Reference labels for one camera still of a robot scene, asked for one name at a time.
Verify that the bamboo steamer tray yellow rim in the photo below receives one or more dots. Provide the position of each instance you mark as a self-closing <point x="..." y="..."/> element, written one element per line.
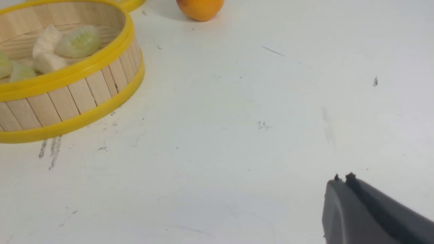
<point x="89" y="88"/>

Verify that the green dumpling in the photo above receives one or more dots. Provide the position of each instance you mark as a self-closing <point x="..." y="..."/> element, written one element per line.
<point x="21" y="72"/>
<point x="81" y="42"/>

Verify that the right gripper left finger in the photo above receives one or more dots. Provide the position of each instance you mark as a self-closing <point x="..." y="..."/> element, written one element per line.
<point x="346" y="220"/>

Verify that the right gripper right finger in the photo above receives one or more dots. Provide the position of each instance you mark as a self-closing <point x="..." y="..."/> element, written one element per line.
<point x="398" y="221"/>

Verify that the orange toy pear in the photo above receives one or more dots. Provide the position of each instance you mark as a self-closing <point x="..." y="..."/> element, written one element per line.
<point x="200" y="10"/>

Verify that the white dumpling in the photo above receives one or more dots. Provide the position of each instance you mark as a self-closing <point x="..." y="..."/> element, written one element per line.
<point x="47" y="41"/>
<point x="47" y="62"/>

